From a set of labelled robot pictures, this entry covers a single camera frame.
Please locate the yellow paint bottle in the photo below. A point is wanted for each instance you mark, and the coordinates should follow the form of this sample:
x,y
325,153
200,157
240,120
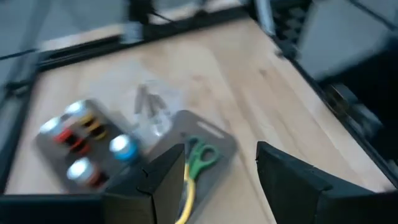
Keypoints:
x,y
77,109

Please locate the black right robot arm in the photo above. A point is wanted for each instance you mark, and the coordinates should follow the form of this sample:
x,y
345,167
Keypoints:
x,y
140,11

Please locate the blue paint bottle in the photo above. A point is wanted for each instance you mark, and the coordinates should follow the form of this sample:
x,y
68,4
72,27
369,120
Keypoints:
x,y
122,147

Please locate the silver metal plate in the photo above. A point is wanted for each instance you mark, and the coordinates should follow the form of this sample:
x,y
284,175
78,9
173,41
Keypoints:
x,y
132,32

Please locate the brown paint bottle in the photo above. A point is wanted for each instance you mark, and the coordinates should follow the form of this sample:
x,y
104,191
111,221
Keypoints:
x,y
81,171

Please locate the orange paint bottle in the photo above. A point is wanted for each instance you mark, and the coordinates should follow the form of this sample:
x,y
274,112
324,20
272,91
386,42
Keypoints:
x,y
62,133

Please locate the clear plastic bin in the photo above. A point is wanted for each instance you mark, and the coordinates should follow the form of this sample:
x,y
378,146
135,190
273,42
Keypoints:
x,y
155,127

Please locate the smoke grey plastic bin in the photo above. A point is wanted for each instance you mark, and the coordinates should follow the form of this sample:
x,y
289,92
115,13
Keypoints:
x,y
224,146
102,146

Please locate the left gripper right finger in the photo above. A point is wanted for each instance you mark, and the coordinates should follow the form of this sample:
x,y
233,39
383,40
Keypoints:
x,y
298,193

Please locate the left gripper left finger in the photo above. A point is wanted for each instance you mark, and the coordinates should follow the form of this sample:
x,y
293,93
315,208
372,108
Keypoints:
x,y
155,180

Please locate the silver aluminium bracket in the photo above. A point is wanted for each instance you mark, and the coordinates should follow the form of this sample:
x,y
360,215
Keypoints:
x,y
264,15

